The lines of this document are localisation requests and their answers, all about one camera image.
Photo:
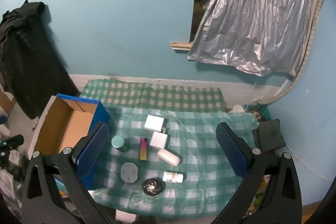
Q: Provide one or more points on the brown cardboard sheet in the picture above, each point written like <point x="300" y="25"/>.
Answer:
<point x="6" y="103"/>

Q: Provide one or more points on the green checkered tablecloth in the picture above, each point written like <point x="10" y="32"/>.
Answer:
<point x="183" y="98"/>

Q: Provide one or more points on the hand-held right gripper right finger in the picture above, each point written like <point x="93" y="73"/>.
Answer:
<point x="232" y="150"/>

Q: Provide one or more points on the grey octagonal socket adapter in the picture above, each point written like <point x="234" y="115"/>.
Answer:
<point x="129" y="172"/>

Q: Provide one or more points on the pink yellow lighter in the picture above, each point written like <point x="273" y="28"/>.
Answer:
<point x="143" y="150"/>

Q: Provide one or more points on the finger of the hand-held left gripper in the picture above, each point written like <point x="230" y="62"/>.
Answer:
<point x="11" y="142"/>

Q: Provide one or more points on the clear plastic sheet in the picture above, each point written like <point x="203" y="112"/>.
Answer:
<point x="210" y="161"/>

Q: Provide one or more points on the blue cardboard box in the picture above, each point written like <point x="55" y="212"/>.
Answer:
<point x="68" y="124"/>

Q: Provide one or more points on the silver foil curtain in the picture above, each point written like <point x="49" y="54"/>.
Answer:
<point x="262" y="16"/>

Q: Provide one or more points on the teal metal can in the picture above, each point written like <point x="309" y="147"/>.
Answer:
<point x="118" y="141"/>

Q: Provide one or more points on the black round ashtray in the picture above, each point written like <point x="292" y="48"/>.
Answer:
<point x="148" y="188"/>

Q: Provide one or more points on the black hanging cloth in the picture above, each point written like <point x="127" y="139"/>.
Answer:
<point x="26" y="56"/>

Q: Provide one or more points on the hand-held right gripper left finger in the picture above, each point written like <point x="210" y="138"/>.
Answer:
<point x="92" y="150"/>

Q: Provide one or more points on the white cup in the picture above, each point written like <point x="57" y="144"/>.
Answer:
<point x="238" y="108"/>

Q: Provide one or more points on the white power adapter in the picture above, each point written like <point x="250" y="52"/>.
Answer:
<point x="154" y="123"/>
<point x="158" y="140"/>

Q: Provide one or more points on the white earbud case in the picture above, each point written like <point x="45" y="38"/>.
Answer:
<point x="168" y="157"/>

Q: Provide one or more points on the striped cloth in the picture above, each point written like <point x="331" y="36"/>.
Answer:
<point x="10" y="179"/>

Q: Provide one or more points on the wooden strip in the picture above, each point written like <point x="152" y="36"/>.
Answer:
<point x="179" y="45"/>

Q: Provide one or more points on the dark grey cushion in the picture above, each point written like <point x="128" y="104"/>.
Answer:
<point x="270" y="134"/>

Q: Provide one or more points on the small white bottle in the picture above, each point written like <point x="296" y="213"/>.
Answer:
<point x="170" y="176"/>

